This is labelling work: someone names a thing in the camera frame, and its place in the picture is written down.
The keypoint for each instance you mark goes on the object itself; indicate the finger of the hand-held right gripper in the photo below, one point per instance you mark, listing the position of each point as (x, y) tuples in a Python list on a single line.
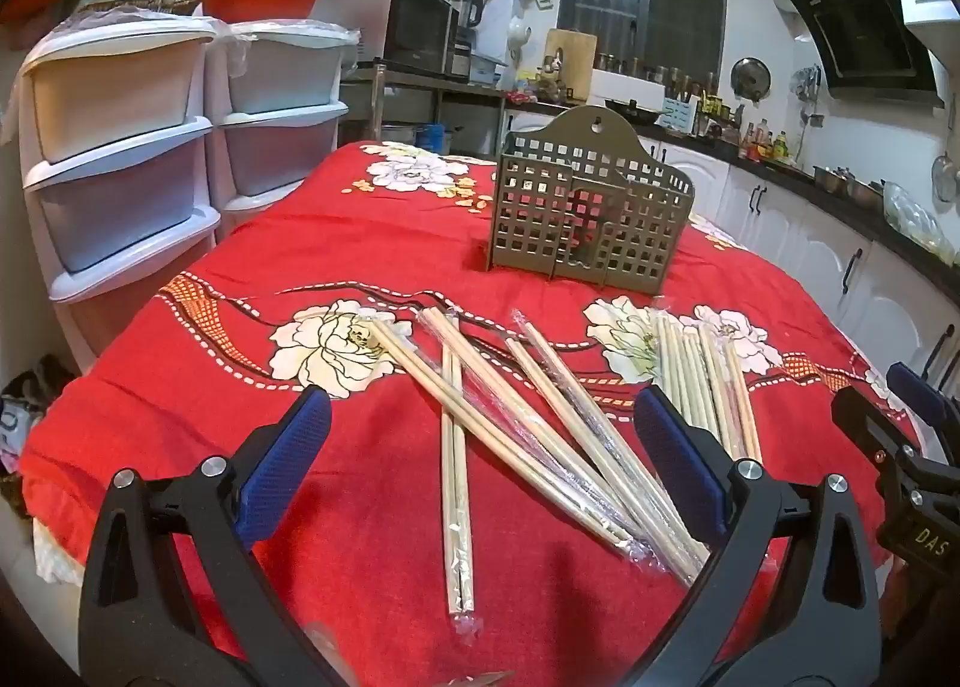
[(911, 383), (862, 417)]

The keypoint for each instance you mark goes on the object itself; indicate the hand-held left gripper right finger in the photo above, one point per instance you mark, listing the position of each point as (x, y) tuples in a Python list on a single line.
[(675, 447)]

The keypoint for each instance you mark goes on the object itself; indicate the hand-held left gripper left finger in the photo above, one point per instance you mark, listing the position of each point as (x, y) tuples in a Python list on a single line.
[(289, 454)]

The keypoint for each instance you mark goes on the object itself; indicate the wooden chopstick pair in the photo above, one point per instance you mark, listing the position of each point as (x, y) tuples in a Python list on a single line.
[(592, 408), (409, 355), (688, 372), (712, 372), (455, 507), (666, 357), (739, 394), (448, 336), (559, 402)]

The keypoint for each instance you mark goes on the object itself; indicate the olive perforated utensil holder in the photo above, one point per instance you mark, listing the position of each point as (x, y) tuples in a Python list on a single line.
[(525, 207)]

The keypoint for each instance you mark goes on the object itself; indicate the clear plastic bag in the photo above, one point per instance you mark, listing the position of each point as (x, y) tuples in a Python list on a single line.
[(915, 218)]

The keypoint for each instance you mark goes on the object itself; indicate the steel pots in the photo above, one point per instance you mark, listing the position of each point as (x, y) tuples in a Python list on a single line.
[(847, 188)]

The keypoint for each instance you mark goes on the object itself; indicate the hanging steel skimmer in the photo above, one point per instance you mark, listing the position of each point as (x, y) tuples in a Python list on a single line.
[(946, 177)]

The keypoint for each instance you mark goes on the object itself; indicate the red floral tablecloth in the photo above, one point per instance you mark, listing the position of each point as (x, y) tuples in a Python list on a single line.
[(300, 244)]

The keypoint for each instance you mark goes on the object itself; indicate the pile of shoes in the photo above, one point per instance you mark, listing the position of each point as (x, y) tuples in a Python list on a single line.
[(34, 417)]

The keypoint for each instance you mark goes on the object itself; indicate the cluster of condiment bottles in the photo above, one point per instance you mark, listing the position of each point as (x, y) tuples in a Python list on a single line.
[(765, 143)]

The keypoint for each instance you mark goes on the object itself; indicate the white and blue knife holder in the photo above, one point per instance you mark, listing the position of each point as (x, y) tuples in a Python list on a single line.
[(681, 113)]

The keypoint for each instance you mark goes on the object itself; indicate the steel pot under shelf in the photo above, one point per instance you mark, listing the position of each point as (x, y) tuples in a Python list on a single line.
[(397, 134)]

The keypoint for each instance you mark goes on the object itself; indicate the black wok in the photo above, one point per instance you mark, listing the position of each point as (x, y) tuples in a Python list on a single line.
[(634, 111)]

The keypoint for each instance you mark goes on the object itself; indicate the hanging steel pot lid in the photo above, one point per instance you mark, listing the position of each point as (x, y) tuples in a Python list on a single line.
[(750, 78)]

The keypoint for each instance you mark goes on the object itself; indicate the blue container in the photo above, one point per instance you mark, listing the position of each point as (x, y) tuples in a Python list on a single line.
[(433, 138)]

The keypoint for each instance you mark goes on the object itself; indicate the black range hood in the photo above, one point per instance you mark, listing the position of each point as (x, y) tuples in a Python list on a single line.
[(862, 27)]

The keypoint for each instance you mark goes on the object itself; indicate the white plastic drawer cabinet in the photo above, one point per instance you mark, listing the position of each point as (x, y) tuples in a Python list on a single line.
[(112, 94), (277, 72)]

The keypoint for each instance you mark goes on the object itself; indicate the metal shelf table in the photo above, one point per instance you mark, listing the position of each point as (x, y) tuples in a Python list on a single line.
[(420, 81)]

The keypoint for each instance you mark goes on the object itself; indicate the wooden cutting board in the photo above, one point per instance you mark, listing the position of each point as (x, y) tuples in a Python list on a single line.
[(570, 57)]

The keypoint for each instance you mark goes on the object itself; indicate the microwave oven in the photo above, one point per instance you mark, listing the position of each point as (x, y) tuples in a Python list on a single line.
[(420, 19)]

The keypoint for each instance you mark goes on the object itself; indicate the woven basket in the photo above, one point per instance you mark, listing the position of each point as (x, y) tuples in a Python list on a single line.
[(142, 3)]

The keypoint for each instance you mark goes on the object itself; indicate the black blender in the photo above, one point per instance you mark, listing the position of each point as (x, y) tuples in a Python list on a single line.
[(466, 4)]

